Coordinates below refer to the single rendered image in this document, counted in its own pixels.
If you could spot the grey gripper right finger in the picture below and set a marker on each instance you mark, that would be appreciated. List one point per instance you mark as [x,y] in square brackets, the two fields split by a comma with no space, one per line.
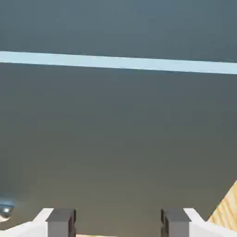
[177,225]

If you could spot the light blue painted cabinet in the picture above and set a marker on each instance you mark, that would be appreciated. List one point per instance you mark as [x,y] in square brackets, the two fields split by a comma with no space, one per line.
[118,63]

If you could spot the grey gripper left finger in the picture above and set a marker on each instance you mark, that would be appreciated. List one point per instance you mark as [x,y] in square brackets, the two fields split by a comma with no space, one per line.
[59,225]

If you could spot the dark grey-blue cabinet door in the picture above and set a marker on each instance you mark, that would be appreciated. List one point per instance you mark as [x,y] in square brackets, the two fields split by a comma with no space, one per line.
[118,133]
[118,26]

